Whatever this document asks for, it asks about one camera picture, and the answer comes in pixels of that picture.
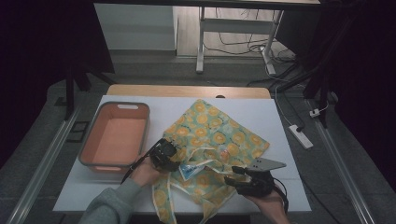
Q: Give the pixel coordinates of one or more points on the person's left hand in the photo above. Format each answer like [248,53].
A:
[144,172]

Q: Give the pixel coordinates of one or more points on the small white adapter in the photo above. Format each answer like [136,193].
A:
[314,113]

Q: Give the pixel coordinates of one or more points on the white table mat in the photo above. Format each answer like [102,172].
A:
[93,193]

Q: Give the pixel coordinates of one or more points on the toothpaste tube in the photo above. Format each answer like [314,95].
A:
[189,171]

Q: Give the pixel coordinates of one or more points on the orange basket with grey rim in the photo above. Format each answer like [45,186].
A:
[118,137]

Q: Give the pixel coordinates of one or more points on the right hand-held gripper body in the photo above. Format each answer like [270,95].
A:
[258,185]

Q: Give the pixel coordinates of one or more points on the wooden table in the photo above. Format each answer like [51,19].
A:
[140,90]

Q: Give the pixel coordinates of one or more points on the white power strip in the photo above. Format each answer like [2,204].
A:
[300,136]

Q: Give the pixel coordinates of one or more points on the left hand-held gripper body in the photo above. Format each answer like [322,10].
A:
[162,157]

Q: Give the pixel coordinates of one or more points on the white desk frame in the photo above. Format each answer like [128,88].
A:
[236,26]

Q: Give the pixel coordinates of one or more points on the black floor plate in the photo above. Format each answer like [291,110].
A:
[77,131]

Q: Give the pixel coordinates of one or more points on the person's right hand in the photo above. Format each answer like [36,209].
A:
[269,203]

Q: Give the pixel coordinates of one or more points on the white cabinet panel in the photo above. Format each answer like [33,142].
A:
[134,28]

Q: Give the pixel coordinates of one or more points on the black curtain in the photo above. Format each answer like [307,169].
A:
[31,62]
[367,77]

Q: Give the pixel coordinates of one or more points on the black stand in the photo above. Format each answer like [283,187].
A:
[320,93]
[70,93]

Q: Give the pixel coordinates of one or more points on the aluminium rail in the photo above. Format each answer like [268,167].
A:
[342,168]
[43,165]

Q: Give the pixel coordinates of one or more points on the yellow floral tote bag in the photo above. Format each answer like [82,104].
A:
[218,137]

